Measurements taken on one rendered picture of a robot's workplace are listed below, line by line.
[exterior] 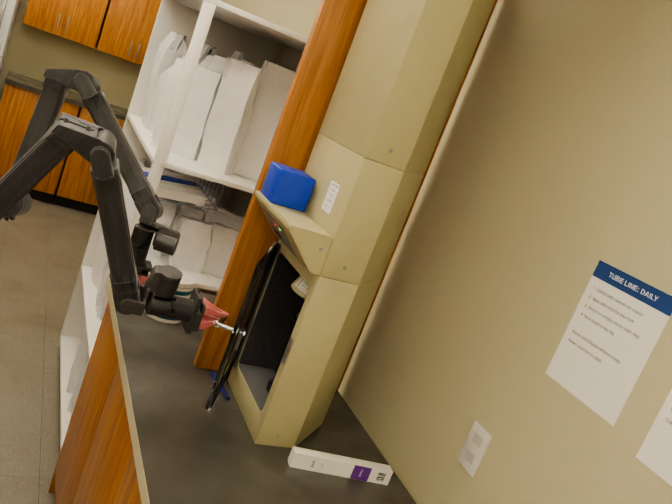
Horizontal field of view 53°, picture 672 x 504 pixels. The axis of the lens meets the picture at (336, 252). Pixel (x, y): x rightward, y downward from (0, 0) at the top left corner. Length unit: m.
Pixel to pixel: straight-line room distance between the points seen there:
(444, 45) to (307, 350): 0.79
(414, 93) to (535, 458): 0.85
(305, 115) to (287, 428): 0.84
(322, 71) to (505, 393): 0.96
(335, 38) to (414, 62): 0.37
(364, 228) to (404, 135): 0.24
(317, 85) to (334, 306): 0.61
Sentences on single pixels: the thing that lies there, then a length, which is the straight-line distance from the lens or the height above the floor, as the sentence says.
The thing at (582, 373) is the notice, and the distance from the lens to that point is 1.52.
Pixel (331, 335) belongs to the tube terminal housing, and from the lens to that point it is 1.70.
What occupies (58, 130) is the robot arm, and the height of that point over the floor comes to 1.56.
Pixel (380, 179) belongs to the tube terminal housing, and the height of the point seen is 1.67.
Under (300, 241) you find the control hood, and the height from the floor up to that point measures 1.48.
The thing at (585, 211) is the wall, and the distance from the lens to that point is 1.61.
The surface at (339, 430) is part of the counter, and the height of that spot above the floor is 0.94.
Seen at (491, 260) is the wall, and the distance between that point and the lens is 1.79.
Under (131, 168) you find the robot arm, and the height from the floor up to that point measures 1.44.
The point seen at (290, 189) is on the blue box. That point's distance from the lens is 1.74.
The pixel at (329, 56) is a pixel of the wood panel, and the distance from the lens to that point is 1.90.
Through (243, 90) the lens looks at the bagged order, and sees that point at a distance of 2.76.
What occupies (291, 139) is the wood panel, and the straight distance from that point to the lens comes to 1.89.
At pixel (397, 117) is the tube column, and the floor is 1.82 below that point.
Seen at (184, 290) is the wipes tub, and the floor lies 1.07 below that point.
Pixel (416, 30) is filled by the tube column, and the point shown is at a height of 2.01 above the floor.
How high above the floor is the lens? 1.82
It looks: 12 degrees down
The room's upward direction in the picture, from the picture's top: 21 degrees clockwise
